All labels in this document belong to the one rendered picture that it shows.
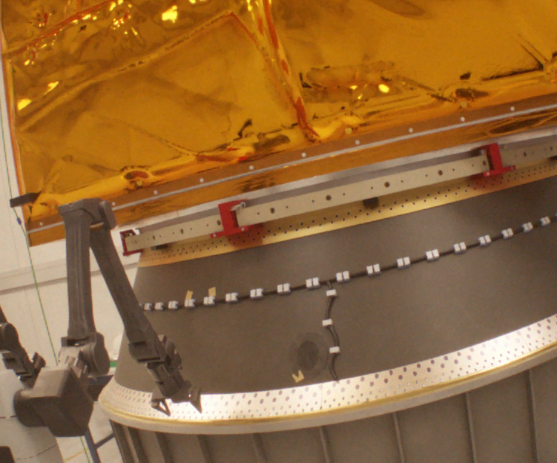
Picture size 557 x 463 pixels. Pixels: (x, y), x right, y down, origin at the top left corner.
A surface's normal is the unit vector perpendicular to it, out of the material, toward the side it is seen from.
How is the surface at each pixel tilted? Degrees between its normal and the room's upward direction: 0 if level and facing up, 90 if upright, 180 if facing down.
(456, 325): 62
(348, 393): 43
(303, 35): 85
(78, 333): 67
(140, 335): 112
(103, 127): 87
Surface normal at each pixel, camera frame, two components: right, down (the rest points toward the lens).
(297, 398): -0.39, -0.66
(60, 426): -0.11, 0.54
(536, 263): 0.22, -0.53
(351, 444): -0.24, 0.05
